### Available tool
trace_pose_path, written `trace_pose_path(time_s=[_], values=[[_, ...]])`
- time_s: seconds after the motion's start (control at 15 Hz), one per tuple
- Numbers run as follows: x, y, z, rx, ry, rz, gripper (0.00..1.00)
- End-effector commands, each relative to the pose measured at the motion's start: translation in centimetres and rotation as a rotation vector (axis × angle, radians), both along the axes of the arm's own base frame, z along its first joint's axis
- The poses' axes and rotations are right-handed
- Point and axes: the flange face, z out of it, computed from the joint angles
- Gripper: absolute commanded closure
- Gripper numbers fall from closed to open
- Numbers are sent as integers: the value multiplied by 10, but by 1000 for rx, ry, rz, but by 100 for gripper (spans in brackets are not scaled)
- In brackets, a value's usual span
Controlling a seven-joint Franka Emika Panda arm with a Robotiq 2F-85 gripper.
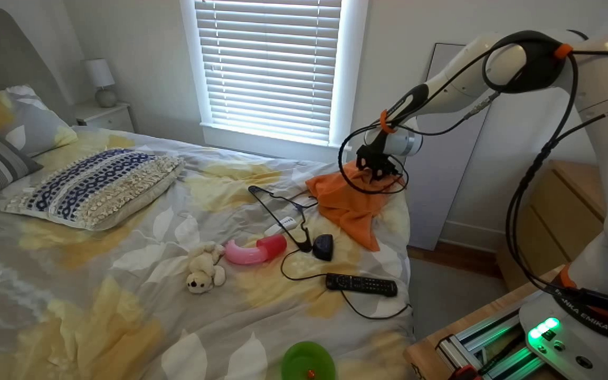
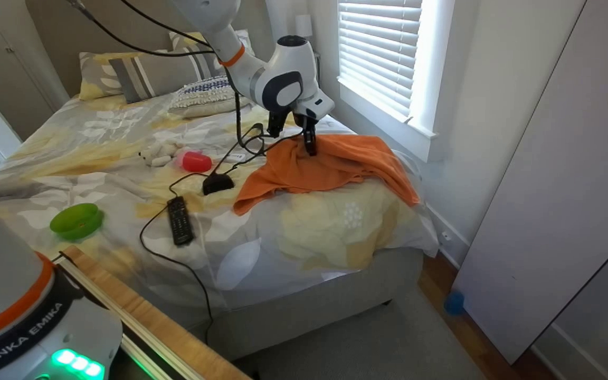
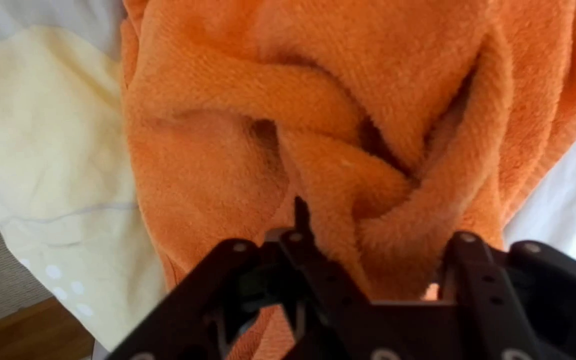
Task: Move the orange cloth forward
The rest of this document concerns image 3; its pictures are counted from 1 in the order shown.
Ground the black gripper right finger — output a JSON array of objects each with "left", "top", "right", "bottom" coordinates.
[{"left": 434, "top": 228, "right": 576, "bottom": 360}]

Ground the orange cloth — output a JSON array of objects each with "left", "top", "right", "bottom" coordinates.
[{"left": 118, "top": 0, "right": 576, "bottom": 360}]

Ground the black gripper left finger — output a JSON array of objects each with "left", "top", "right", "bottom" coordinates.
[{"left": 105, "top": 194, "right": 371, "bottom": 360}]

